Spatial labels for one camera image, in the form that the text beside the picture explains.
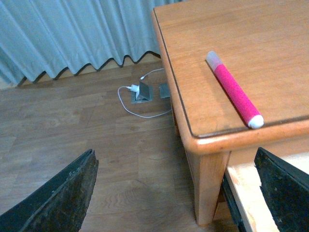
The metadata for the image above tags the closed metal floor plate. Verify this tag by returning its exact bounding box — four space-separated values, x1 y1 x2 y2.
159 83 170 99

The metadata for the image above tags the wooden nightstand cabinet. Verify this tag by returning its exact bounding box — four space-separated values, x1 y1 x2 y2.
151 0 309 226

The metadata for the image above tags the wooden drawer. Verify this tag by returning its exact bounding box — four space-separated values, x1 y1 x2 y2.
223 153 309 232

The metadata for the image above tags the white charging cable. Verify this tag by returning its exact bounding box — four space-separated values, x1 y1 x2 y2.
117 68 173 119

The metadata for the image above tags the white charger plug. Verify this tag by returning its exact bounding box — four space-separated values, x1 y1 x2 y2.
128 85 140 93

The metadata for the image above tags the pink marker with white cap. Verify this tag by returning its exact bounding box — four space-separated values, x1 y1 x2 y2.
205 51 264 129

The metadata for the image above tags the metal floor socket box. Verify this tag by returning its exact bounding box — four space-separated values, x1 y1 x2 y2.
131 81 153 104

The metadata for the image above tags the grey pleated curtain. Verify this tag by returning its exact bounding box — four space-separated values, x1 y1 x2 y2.
0 0 169 85

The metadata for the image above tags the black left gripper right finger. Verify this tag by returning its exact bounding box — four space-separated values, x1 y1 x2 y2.
254 147 309 232

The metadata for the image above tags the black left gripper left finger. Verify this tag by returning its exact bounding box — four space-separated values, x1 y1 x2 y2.
0 149 98 232

